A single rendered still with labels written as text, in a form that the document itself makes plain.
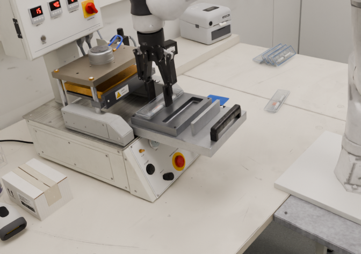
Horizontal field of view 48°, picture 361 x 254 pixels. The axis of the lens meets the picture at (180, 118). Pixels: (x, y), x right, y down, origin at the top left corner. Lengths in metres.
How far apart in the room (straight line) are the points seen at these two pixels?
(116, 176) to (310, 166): 0.61
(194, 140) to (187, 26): 1.29
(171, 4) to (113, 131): 0.42
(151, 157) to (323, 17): 2.63
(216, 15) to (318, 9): 1.55
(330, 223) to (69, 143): 0.83
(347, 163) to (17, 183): 0.98
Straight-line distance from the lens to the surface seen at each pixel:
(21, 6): 1.29
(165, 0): 0.98
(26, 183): 1.32
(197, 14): 2.25
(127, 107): 1.41
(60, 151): 1.45
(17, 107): 1.90
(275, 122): 1.60
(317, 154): 1.41
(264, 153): 1.42
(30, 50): 1.32
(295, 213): 1.21
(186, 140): 1.11
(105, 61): 1.30
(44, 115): 1.47
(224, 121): 1.11
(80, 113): 1.27
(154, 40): 1.13
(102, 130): 1.22
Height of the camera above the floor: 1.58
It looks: 30 degrees down
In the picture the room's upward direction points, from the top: 6 degrees counter-clockwise
